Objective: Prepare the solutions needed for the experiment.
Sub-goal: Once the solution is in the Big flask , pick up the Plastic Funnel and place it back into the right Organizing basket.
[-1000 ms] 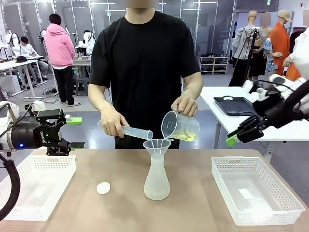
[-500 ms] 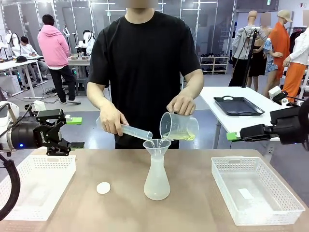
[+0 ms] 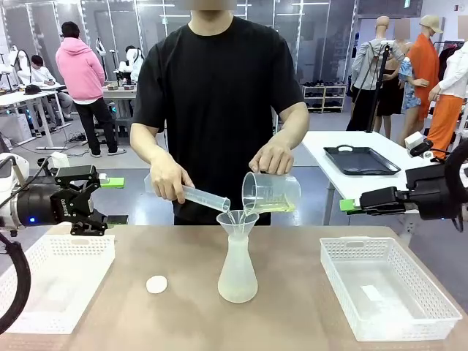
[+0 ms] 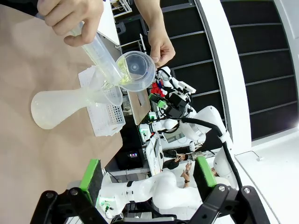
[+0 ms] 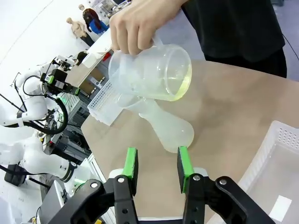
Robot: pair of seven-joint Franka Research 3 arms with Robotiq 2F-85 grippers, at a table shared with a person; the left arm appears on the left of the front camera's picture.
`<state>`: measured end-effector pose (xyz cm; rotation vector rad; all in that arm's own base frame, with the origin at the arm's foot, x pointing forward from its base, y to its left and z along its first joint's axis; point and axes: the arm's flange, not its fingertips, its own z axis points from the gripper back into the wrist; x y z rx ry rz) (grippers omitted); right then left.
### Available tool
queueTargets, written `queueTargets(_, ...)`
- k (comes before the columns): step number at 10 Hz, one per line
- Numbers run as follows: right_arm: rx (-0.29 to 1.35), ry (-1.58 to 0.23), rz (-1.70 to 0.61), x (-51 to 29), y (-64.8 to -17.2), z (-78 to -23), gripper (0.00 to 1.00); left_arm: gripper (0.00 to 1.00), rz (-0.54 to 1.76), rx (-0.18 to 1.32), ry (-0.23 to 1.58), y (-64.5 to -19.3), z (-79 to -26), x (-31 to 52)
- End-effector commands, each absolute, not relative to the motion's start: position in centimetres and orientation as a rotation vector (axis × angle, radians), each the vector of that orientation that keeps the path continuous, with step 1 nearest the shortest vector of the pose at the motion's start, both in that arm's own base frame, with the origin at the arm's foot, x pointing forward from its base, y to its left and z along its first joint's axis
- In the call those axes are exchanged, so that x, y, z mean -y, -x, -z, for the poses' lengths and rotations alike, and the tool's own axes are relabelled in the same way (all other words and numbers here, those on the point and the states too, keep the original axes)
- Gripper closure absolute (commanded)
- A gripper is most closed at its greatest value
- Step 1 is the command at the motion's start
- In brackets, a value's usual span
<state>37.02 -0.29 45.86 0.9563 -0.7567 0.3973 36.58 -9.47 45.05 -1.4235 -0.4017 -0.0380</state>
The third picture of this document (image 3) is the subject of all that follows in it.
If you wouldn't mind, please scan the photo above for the white shoe rack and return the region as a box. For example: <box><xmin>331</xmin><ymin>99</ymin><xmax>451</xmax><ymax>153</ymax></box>
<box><xmin>302</xmin><ymin>84</ymin><xmax>348</xmax><ymax>114</ymax></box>

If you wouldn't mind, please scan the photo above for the white workbench with boxes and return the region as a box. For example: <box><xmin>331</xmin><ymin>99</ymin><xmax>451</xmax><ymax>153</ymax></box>
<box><xmin>102</xmin><ymin>83</ymin><xmax>139</xmax><ymax>144</ymax></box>

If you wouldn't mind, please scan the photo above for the white perforated plastic basket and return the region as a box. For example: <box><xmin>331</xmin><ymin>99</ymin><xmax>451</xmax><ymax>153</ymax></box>
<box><xmin>319</xmin><ymin>236</ymin><xmax>464</xmax><ymax>343</ymax></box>
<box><xmin>0</xmin><ymin>234</ymin><xmax>116</xmax><ymax>336</ymax></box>

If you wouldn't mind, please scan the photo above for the white round flask cap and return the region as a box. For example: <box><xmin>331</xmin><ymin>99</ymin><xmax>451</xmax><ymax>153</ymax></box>
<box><xmin>146</xmin><ymin>275</ymin><xmax>169</xmax><ymax>295</ymax></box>

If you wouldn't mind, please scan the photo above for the mannequin in grey shirt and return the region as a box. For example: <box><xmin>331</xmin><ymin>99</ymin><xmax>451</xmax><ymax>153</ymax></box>
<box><xmin>346</xmin><ymin>15</ymin><xmax>405</xmax><ymax>132</ymax></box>

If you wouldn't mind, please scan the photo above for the white side table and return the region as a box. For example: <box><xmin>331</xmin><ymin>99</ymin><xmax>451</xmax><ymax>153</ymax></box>
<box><xmin>301</xmin><ymin>130</ymin><xmax>468</xmax><ymax>235</ymax></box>

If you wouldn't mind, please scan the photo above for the person in black t-shirt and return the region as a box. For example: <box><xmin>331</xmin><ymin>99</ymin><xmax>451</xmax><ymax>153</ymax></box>
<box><xmin>131</xmin><ymin>9</ymin><xmax>306</xmax><ymax>227</ymax></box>

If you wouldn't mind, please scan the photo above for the black tripod stand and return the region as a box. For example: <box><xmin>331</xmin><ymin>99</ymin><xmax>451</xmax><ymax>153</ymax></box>
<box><xmin>365</xmin><ymin>40</ymin><xmax>391</xmax><ymax>133</ymax></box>

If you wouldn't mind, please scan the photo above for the long white desk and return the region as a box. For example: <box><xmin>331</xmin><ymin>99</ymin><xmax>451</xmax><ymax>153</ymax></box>
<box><xmin>0</xmin><ymin>89</ymin><xmax>64</xmax><ymax>151</ymax></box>

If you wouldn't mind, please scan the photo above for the seated person in white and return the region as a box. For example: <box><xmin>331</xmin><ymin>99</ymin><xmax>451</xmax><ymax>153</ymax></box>
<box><xmin>29</xmin><ymin>54</ymin><xmax>74</xmax><ymax>124</ymax></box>

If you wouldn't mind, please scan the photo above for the person's left hand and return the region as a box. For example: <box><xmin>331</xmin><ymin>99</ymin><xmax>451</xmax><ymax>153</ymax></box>
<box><xmin>248</xmin><ymin>140</ymin><xmax>296</xmax><ymax>176</ymax></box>

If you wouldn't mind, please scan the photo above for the translucent plastic conical flask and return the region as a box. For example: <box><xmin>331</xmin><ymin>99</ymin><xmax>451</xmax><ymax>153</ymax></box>
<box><xmin>217</xmin><ymin>235</ymin><xmax>259</xmax><ymax>304</ymax></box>

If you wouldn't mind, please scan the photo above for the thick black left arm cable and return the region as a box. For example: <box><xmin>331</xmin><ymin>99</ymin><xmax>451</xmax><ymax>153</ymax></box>
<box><xmin>0</xmin><ymin>233</ymin><xmax>32</xmax><ymax>333</ymax></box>

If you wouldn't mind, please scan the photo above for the black plastic tray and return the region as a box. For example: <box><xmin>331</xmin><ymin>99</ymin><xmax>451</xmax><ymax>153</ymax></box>
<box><xmin>322</xmin><ymin>144</ymin><xmax>402</xmax><ymax>177</ymax></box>

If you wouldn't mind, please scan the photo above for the person's left forearm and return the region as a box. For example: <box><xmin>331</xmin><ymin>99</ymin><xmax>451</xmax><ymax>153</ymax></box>
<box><xmin>271</xmin><ymin>101</ymin><xmax>312</xmax><ymax>151</ymax></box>

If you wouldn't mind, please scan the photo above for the person's right hand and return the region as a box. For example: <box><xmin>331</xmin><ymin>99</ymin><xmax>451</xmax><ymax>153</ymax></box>
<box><xmin>148</xmin><ymin>151</ymin><xmax>197</xmax><ymax>205</ymax></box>

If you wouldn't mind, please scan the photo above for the mannequin in blue floral dress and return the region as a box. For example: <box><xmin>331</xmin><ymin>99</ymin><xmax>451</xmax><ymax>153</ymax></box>
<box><xmin>393</xmin><ymin>20</ymin><xmax>429</xmax><ymax>147</ymax></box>

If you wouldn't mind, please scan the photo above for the clear plastic measuring beaker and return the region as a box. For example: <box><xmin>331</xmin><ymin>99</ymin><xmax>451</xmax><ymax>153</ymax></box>
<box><xmin>241</xmin><ymin>170</ymin><xmax>303</xmax><ymax>217</ymax></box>

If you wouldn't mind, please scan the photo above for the person's right forearm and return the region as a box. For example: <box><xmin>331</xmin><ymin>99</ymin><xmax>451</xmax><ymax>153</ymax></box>
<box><xmin>130</xmin><ymin>121</ymin><xmax>173</xmax><ymax>173</ymax></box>

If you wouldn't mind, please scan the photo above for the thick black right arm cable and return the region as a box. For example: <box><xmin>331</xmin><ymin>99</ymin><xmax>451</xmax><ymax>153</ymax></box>
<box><xmin>442</xmin><ymin>146</ymin><xmax>468</xmax><ymax>233</ymax></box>

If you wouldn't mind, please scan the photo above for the mannequin in black dress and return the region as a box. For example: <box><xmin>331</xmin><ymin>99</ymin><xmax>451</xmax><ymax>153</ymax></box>
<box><xmin>375</xmin><ymin>58</ymin><xmax>405</xmax><ymax>138</ymax></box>

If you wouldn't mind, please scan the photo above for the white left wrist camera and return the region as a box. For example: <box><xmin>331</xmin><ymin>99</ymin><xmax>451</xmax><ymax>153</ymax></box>
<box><xmin>48</xmin><ymin>151</ymin><xmax>69</xmax><ymax>170</ymax></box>

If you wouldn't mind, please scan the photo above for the mannequin in orange robe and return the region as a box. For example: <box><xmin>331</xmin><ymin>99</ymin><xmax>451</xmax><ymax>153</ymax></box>
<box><xmin>406</xmin><ymin>14</ymin><xmax>444</xmax><ymax>121</ymax></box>

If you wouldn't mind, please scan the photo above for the person in pink hoodie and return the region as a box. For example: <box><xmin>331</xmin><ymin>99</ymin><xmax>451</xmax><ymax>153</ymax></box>
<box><xmin>55</xmin><ymin>20</ymin><xmax>120</xmax><ymax>159</ymax></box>

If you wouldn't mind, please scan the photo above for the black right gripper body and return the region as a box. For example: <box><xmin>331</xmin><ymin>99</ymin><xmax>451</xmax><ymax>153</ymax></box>
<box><xmin>404</xmin><ymin>162</ymin><xmax>455</xmax><ymax>220</ymax></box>

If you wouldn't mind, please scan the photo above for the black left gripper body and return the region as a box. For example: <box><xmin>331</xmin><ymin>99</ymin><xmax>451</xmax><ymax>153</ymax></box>
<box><xmin>16</xmin><ymin>178</ymin><xmax>93</xmax><ymax>229</ymax></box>

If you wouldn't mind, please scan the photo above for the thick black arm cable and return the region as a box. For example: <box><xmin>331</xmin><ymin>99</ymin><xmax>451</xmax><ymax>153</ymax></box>
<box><xmin>0</xmin><ymin>233</ymin><xmax>32</xmax><ymax>333</ymax></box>
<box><xmin>442</xmin><ymin>146</ymin><xmax>468</xmax><ymax>233</ymax></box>

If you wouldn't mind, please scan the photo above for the translucent plastic funnel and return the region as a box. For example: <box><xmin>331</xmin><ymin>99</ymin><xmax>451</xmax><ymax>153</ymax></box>
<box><xmin>216</xmin><ymin>209</ymin><xmax>260</xmax><ymax>245</ymax></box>

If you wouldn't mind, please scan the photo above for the clear plastic measuring cylinder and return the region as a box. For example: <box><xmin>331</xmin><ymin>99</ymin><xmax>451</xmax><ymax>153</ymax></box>
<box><xmin>181</xmin><ymin>184</ymin><xmax>233</xmax><ymax>214</ymax></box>

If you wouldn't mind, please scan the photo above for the mannequin in orange trousers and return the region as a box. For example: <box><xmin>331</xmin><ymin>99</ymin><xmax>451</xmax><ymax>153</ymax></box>
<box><xmin>425</xmin><ymin>18</ymin><xmax>468</xmax><ymax>162</ymax></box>

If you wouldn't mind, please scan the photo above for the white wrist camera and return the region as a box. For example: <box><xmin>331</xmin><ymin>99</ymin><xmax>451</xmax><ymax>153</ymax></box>
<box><xmin>404</xmin><ymin>132</ymin><xmax>435</xmax><ymax>159</ymax></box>
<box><xmin>48</xmin><ymin>151</ymin><xmax>69</xmax><ymax>170</ymax></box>

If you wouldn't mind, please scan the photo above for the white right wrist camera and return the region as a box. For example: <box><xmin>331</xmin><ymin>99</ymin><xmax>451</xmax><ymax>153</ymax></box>
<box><xmin>404</xmin><ymin>132</ymin><xmax>435</xmax><ymax>159</ymax></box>

